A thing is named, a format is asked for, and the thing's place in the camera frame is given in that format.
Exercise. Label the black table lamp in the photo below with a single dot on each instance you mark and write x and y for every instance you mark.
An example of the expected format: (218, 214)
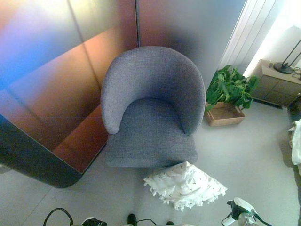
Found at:
(283, 67)

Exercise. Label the brown wooden wardrobe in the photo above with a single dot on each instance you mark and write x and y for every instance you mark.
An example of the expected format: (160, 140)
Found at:
(58, 94)

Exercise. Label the white fringed pillow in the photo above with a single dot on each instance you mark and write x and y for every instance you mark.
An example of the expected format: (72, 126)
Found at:
(188, 186)

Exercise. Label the grey fabric tub armchair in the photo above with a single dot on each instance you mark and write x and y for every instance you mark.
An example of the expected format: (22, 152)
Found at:
(152, 77)

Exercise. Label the green leafy potted plant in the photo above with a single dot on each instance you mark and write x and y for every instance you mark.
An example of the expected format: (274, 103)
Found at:
(228, 87)

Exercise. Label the white pleated curtain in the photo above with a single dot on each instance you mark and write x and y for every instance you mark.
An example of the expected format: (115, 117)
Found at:
(249, 33)

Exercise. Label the shallow wooden crate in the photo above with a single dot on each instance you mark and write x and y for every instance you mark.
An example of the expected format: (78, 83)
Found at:
(223, 116)

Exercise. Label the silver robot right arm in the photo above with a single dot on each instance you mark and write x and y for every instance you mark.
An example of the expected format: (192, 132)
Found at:
(244, 221)

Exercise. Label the beige bedside cabinet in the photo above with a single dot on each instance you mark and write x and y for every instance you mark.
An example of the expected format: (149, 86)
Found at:
(275, 87)

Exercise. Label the white bed linen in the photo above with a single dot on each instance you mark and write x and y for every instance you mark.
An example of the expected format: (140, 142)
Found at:
(296, 146)

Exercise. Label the dark bed frame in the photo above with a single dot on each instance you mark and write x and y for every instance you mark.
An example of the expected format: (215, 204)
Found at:
(295, 107)

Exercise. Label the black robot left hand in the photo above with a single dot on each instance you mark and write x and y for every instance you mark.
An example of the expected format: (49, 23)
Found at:
(94, 222)

